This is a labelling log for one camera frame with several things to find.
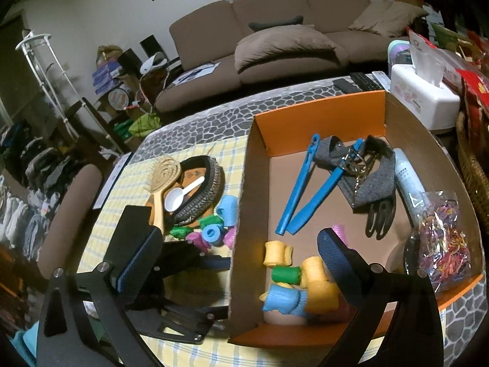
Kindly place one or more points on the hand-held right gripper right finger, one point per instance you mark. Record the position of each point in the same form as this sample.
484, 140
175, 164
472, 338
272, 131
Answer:
338, 263

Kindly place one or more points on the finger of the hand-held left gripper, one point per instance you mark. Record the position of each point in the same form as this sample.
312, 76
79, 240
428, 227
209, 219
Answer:
214, 264
135, 221

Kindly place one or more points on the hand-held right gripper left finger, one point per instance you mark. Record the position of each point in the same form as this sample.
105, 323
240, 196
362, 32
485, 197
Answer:
141, 256

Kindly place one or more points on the pile of colourful hair rollers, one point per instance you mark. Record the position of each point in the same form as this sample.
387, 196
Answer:
277, 254
212, 233

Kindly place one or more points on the blue plastic tongs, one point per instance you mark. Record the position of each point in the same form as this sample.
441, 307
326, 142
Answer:
324, 187

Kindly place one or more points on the blue plastic stick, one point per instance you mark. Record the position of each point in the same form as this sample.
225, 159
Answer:
300, 183

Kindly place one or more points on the orange cardboard box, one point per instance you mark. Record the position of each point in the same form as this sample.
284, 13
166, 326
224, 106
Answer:
282, 130

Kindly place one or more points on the stone-pattern covered desktop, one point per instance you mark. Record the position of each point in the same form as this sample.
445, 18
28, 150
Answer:
214, 122

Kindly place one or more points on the white plastic scoop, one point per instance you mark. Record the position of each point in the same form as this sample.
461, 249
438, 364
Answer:
174, 200

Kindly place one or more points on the yellow checked tablecloth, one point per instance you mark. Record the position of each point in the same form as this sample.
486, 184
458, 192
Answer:
130, 177

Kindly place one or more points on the black hair claw clip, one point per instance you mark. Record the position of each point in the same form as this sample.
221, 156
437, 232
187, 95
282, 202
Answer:
376, 221

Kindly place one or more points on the beige wooden hairbrush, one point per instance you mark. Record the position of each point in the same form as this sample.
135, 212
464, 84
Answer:
164, 172

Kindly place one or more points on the brown padded chair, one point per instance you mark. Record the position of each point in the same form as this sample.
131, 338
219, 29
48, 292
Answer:
68, 214

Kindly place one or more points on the coiled dark textured belt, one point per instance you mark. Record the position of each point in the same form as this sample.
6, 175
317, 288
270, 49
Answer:
212, 191

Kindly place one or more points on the grey felt cloth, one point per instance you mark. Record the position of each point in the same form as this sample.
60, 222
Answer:
378, 183

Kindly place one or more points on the green bag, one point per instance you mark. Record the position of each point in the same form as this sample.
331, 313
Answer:
143, 126

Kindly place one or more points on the hanging clothes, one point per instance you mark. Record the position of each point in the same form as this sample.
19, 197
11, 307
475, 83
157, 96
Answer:
30, 198

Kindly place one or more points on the bag of colourful rubber bands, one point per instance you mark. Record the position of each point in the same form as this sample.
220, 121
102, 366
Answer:
443, 237

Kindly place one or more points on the white tube bottle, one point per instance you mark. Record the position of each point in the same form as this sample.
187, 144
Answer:
408, 179

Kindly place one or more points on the stack of blue boxes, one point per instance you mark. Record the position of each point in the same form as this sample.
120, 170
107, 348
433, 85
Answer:
105, 74

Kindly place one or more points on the black box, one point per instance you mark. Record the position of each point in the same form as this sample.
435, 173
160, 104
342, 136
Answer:
130, 63

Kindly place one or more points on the wicker basket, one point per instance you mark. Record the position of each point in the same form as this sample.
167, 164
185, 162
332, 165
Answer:
475, 183

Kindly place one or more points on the white headset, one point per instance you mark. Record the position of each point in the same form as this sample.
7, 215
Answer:
151, 63

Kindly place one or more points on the papers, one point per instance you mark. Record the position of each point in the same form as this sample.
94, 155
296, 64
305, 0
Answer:
195, 72

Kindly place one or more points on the black panel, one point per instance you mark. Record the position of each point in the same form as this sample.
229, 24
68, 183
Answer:
151, 46

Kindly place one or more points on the white tissue box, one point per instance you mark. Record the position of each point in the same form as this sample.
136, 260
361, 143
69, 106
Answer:
420, 103

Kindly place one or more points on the black keypad remote control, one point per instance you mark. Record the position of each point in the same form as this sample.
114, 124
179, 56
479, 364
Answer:
366, 80

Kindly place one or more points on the white remote control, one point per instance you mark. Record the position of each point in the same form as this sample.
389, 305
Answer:
382, 76

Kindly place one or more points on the white metal rack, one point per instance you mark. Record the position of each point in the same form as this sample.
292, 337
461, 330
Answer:
38, 38

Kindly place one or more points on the brown sofa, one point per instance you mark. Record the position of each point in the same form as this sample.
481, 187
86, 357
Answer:
214, 23

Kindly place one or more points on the pastel round container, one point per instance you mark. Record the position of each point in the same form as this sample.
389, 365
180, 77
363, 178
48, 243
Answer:
397, 51

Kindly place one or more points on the large brown cushion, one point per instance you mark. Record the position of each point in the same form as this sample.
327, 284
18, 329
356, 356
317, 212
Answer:
282, 47

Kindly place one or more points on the red packets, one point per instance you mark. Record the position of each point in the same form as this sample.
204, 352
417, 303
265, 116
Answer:
473, 84

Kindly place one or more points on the clear red-print plastic bag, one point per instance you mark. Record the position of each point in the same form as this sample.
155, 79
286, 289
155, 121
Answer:
424, 42

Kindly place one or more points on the beige cushion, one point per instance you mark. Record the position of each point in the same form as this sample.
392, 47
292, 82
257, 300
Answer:
386, 17

